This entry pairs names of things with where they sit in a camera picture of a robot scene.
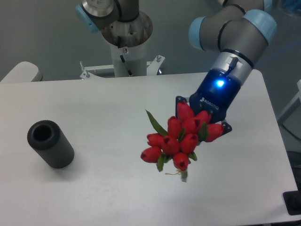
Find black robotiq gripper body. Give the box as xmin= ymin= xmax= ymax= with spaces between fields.
xmin=189 ymin=69 xmax=241 ymax=123

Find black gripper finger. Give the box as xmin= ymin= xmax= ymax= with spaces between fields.
xmin=198 ymin=120 xmax=233 ymax=143
xmin=175 ymin=96 xmax=191 ymax=115

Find red tulip bouquet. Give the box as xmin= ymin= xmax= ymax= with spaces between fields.
xmin=140 ymin=109 xmax=212 ymax=182

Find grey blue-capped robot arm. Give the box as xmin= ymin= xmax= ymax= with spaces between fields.
xmin=76 ymin=0 xmax=277 ymax=142

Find dark grey ribbed vase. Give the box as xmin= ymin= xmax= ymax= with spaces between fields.
xmin=27 ymin=120 xmax=75 ymax=169

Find white furniture at right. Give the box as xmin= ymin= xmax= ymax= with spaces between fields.
xmin=277 ymin=80 xmax=301 ymax=125

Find black clamp at table edge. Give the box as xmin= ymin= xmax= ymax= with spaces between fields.
xmin=283 ymin=191 xmax=301 ymax=216

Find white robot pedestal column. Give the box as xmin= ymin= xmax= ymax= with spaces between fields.
xmin=101 ymin=11 xmax=153 ymax=68

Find white metal base frame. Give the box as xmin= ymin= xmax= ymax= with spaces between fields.
xmin=79 ymin=55 xmax=165 ymax=80

